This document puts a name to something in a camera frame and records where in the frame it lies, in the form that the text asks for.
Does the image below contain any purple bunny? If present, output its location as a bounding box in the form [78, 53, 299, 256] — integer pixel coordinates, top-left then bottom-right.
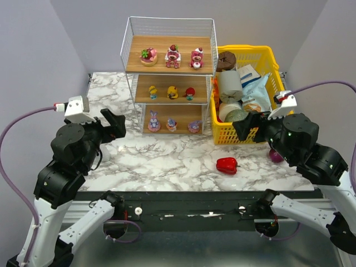
[147, 110, 161, 132]

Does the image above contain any purple bunny figure toy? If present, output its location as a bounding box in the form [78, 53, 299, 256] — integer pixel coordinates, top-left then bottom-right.
[187, 120, 202, 134]

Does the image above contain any purple bunny donut toy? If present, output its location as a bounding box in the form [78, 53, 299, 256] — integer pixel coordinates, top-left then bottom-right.
[166, 118, 177, 132]

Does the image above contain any yellow duck toy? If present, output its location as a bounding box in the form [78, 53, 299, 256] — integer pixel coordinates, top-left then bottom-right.
[167, 86, 178, 100]

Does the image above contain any red strawberry toy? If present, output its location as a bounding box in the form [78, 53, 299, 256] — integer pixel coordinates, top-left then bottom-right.
[183, 87, 195, 101]

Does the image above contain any pink strawberry cake toy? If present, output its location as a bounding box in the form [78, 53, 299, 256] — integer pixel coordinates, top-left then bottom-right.
[140, 47, 158, 67]

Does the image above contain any pink bear strawberry toy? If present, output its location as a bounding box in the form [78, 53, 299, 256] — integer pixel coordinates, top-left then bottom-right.
[165, 44, 181, 69]

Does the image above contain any pink bear cake toy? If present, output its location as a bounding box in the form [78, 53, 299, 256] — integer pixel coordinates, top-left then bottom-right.
[190, 47, 204, 70]

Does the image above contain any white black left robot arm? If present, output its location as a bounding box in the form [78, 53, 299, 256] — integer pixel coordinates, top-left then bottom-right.
[6, 108, 126, 266]

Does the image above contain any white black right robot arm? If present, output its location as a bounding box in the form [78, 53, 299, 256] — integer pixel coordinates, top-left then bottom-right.
[233, 111, 355, 255]

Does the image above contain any green melon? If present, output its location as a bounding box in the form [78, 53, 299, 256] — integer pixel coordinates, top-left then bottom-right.
[224, 110, 249, 122]

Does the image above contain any white cylinder container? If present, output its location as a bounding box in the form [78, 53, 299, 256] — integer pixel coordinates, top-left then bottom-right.
[218, 102, 243, 122]

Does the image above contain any purple onion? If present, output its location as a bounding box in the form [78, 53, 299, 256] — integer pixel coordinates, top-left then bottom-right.
[269, 149, 284, 164]

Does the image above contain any white bottle grey cap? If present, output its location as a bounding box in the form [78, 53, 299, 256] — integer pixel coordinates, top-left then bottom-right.
[100, 145, 111, 162]

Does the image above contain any light blue snack bag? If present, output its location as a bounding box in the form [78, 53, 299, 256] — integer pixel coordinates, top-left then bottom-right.
[241, 73, 271, 112]

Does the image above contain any red bell pepper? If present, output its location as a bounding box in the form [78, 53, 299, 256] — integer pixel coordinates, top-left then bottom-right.
[216, 157, 238, 175]

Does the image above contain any grey paper roll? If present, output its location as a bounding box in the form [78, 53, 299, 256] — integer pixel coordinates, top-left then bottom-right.
[217, 70, 243, 103]

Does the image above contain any white blue box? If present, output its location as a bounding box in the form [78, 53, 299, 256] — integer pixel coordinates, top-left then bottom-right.
[237, 65, 261, 87]

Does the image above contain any orange snack packet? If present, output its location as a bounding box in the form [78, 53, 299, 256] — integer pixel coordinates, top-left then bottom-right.
[212, 77, 220, 108]

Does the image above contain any brown chocolate donut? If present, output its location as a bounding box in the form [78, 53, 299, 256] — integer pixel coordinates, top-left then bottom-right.
[216, 51, 236, 72]

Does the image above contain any yellow plastic basket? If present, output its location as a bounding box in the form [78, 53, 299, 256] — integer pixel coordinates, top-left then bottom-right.
[210, 44, 284, 145]

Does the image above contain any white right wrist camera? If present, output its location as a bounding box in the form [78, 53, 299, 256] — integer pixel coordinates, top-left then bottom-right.
[268, 90, 297, 120]

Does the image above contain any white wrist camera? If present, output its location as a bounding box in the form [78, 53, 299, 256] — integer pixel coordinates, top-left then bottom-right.
[53, 96, 96, 125]
[268, 90, 297, 120]

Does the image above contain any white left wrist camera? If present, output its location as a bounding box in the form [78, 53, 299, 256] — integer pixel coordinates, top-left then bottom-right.
[53, 96, 96, 125]

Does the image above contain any white wire wooden shelf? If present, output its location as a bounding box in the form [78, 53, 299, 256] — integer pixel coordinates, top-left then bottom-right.
[120, 16, 217, 135]

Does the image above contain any aluminium frame rail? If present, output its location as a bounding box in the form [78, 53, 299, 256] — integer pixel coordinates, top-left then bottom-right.
[32, 197, 345, 267]

